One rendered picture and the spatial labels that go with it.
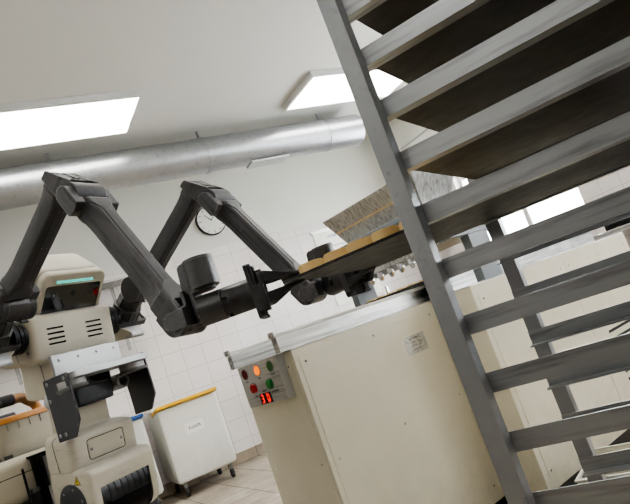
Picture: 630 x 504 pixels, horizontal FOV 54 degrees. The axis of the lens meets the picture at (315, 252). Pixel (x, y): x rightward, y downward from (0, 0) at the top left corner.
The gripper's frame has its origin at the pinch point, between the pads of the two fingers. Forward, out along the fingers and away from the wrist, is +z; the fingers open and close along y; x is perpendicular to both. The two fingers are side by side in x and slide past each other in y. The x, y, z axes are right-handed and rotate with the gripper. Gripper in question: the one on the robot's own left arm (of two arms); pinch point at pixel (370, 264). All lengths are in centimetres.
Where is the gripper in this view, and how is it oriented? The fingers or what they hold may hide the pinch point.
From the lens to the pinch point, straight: 142.1
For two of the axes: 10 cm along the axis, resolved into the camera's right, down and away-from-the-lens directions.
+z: 4.4, -2.8, -8.6
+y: -3.3, -9.3, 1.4
